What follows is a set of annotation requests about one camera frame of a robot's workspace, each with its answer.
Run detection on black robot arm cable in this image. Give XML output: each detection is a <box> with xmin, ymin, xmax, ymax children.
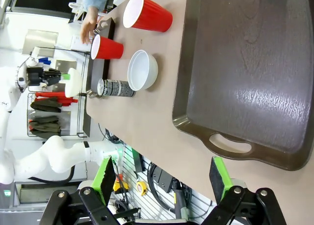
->
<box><xmin>28</xmin><ymin>165</ymin><xmax>76</xmax><ymax>185</ymax></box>

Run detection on metal wall plate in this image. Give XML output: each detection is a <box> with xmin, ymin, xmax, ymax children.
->
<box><xmin>21</xmin><ymin>29</ymin><xmax>59</xmax><ymax>58</ymax></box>

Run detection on yellow emergency stop button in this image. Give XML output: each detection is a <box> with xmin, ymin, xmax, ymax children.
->
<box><xmin>112</xmin><ymin>175</ymin><xmax>130</xmax><ymax>194</ymax></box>

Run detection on dark brown serving tray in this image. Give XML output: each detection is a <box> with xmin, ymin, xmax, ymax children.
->
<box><xmin>88</xmin><ymin>17</ymin><xmax>116</xmax><ymax>99</ymax></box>

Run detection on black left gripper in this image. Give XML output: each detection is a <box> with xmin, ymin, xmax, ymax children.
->
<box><xmin>26</xmin><ymin>66</ymin><xmax>71</xmax><ymax>86</ymax></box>

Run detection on white bowl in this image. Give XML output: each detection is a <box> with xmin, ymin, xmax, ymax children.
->
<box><xmin>64</xmin><ymin>67</ymin><xmax>83</xmax><ymax>98</ymax></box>
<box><xmin>127</xmin><ymin>50</ymin><xmax>159</xmax><ymax>92</ymax></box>

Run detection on large brown plastic tray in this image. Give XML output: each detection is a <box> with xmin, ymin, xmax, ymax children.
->
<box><xmin>172</xmin><ymin>0</ymin><xmax>314</xmax><ymax>171</ymax></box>

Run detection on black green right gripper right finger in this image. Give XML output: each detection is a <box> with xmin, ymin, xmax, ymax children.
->
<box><xmin>201</xmin><ymin>156</ymin><xmax>288</xmax><ymax>225</ymax></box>

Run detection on yellow tape measure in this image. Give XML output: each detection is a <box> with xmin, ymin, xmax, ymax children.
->
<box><xmin>136</xmin><ymin>181</ymin><xmax>147</xmax><ymax>194</ymax></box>

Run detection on black white drink can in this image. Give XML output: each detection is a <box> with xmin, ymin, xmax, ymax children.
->
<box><xmin>97</xmin><ymin>78</ymin><xmax>136</xmax><ymax>98</ymax></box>

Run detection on small red plastic cup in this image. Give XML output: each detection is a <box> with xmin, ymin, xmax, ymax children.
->
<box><xmin>90</xmin><ymin>34</ymin><xmax>124</xmax><ymax>61</ymax></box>

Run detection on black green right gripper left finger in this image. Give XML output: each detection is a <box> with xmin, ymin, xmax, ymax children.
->
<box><xmin>40</xmin><ymin>156</ymin><xmax>119</xmax><ymax>225</ymax></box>

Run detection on large red plastic cup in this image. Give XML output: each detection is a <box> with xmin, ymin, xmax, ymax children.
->
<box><xmin>122</xmin><ymin>0</ymin><xmax>174</xmax><ymax>33</ymax></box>

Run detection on person's hand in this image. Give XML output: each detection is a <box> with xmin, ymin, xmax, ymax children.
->
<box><xmin>80</xmin><ymin>5</ymin><xmax>99</xmax><ymax>45</ymax></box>

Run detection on black wire rack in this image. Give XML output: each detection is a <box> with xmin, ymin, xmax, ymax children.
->
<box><xmin>26</xmin><ymin>46</ymin><xmax>88</xmax><ymax>139</ymax></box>

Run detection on black cable loop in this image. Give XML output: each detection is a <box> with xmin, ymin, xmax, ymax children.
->
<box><xmin>148</xmin><ymin>162</ymin><xmax>193</xmax><ymax>214</ymax></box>

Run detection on black box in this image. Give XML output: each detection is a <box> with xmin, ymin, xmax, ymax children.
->
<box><xmin>154</xmin><ymin>166</ymin><xmax>175</xmax><ymax>194</ymax></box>

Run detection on red plastic tools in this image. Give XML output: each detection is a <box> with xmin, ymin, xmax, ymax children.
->
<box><xmin>34</xmin><ymin>91</ymin><xmax>79</xmax><ymax>107</ymax></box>

